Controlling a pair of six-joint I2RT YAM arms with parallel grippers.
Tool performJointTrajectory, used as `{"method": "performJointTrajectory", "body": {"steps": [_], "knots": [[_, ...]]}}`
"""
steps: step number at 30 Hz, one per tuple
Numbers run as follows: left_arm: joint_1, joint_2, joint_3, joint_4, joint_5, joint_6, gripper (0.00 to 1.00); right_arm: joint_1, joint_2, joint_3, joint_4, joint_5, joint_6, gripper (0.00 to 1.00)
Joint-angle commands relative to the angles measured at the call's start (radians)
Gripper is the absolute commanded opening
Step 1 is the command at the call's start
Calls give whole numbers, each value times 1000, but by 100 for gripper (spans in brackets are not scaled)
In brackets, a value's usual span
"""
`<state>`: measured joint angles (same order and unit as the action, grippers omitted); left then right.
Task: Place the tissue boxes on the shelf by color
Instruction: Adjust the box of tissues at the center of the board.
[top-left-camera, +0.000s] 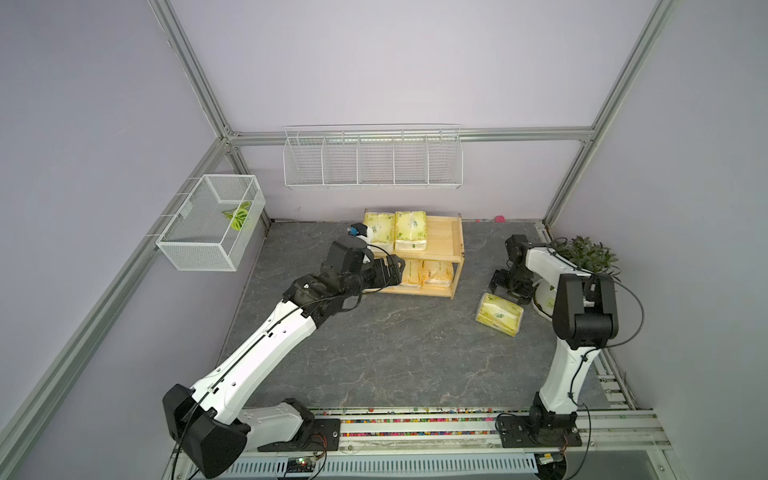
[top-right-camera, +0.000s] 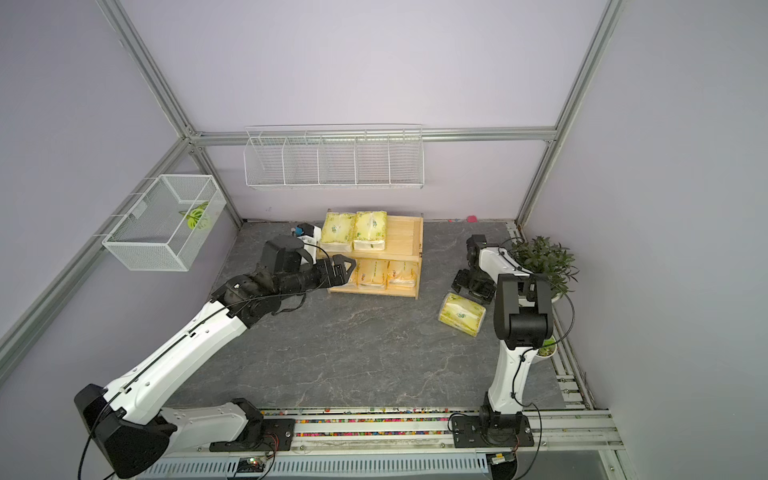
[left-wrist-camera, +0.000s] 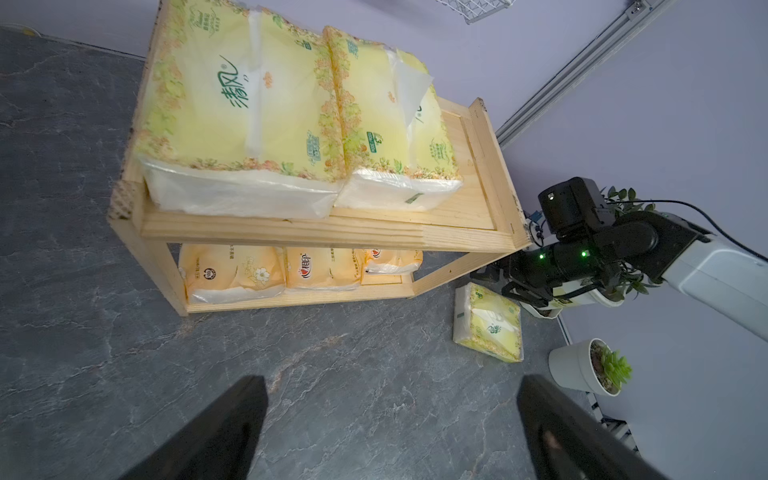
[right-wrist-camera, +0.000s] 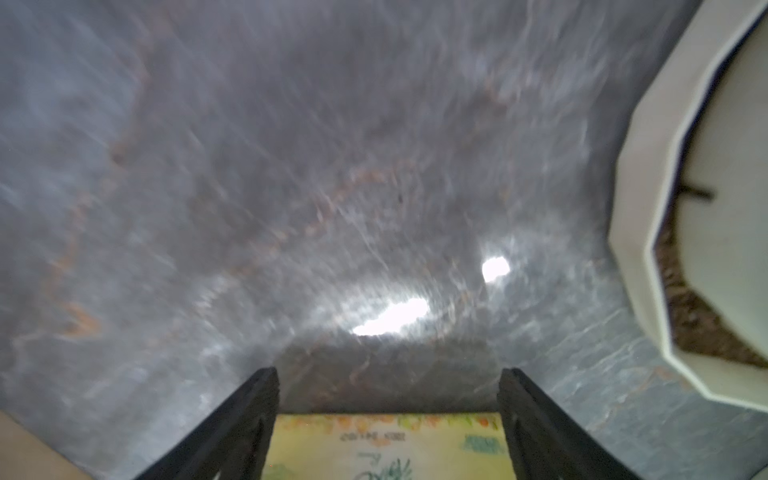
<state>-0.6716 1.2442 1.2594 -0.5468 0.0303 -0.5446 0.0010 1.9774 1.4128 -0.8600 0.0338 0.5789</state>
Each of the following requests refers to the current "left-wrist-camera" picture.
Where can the aluminium frame corner post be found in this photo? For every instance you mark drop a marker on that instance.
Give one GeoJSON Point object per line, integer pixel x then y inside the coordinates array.
{"type": "Point", "coordinates": [637, 16]}

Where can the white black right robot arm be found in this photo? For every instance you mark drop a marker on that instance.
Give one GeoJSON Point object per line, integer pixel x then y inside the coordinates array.
{"type": "Point", "coordinates": [708, 265]}

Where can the white wire wall rack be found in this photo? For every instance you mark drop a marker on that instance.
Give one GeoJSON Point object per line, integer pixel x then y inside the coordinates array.
{"type": "Point", "coordinates": [473, 11]}

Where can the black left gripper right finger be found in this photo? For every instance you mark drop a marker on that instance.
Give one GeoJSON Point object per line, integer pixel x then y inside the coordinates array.
{"type": "Point", "coordinates": [564, 442]}

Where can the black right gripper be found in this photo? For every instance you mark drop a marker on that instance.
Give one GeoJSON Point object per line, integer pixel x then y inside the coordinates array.
{"type": "Point", "coordinates": [531, 276]}

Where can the large potted green plant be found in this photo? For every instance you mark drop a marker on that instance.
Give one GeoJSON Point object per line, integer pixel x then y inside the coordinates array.
{"type": "Point", "coordinates": [607, 246]}

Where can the aluminium front rail frame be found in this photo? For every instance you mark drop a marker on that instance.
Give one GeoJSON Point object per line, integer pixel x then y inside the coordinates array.
{"type": "Point", "coordinates": [617, 428]}

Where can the green tissue pack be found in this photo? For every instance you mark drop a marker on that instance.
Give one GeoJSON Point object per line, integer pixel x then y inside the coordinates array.
{"type": "Point", "coordinates": [398, 153]}
{"type": "Point", "coordinates": [238, 115]}
{"type": "Point", "coordinates": [487, 322]}

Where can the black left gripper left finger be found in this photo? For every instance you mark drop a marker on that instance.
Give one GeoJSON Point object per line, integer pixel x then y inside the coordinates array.
{"type": "Point", "coordinates": [219, 443]}

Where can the orange tissue pack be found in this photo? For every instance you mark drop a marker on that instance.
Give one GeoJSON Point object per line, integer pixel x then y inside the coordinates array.
{"type": "Point", "coordinates": [332, 269]}
{"type": "Point", "coordinates": [224, 274]}
{"type": "Point", "coordinates": [392, 262]}

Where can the light wooden two-tier shelf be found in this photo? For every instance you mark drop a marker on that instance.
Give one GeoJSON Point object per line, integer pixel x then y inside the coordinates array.
{"type": "Point", "coordinates": [480, 223]}

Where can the small potted green plant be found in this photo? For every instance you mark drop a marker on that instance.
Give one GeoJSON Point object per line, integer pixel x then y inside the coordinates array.
{"type": "Point", "coordinates": [590, 366]}

